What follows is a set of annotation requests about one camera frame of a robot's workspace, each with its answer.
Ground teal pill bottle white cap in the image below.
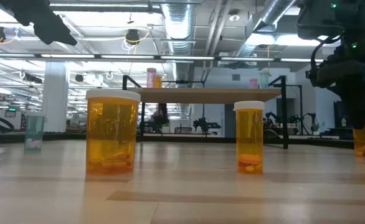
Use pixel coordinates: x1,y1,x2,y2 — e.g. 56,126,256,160
258,72,270,90
24,111,46,153

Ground silver smooth ceiling duct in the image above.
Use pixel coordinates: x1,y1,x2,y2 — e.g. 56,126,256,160
232,0,297,68

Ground silver corrugated ceiling duct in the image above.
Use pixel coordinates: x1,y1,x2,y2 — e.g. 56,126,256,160
160,0,196,82

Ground white building pillar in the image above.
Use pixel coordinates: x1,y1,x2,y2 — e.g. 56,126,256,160
40,61,70,133

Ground long ceiling light strip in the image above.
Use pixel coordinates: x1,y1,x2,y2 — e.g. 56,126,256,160
0,52,325,65

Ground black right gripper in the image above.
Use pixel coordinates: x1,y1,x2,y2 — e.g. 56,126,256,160
306,30,365,130

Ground black background cabinet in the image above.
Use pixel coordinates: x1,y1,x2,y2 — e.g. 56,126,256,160
333,98,358,141

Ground wooden shelf black metal legs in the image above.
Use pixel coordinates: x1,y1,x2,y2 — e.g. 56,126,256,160
122,74,289,149

